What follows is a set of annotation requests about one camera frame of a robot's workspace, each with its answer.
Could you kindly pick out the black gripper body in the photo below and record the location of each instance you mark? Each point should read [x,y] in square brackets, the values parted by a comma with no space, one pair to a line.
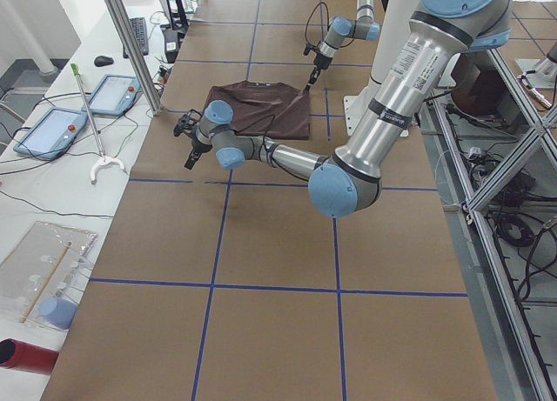
[319,63]
[196,148]

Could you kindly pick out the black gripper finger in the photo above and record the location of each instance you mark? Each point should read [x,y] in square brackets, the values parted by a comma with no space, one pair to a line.
[313,78]
[192,159]

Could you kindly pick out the dark brown t-shirt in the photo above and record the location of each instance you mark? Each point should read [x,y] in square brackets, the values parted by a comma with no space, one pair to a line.
[277,110]

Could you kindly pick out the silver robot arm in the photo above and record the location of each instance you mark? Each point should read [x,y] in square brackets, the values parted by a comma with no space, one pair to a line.
[363,27]
[350,179]

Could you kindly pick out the far teach pendant tablet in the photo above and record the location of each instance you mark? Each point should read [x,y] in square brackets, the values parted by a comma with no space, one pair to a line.
[114,95]

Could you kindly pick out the teach pendant tablet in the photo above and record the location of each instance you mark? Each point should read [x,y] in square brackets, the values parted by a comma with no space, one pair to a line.
[52,135]
[114,95]

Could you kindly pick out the reacher grabber tool stick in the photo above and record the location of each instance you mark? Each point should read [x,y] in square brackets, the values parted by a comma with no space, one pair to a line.
[104,159]

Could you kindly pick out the black computer mouse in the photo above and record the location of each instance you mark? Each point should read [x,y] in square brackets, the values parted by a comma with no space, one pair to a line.
[101,61]

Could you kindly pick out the black computer keyboard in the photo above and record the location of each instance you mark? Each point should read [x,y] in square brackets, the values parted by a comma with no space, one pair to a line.
[140,32]

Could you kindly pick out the near teach pendant tablet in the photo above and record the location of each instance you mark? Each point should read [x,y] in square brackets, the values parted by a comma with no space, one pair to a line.
[52,135]

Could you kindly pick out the clear plastic sheet stack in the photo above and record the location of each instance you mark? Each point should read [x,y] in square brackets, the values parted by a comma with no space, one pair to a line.
[30,261]

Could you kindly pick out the thin wooden stick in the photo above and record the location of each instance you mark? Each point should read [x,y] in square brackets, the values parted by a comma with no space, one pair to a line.
[44,282]

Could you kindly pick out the red cylinder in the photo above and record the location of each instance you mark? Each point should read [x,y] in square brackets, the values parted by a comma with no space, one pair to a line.
[22,356]

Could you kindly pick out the aluminium frame post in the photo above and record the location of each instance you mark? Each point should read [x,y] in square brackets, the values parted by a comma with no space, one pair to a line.
[120,20]

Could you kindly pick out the aluminium frame rack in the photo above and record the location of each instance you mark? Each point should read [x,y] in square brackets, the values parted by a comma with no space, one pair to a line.
[496,172]

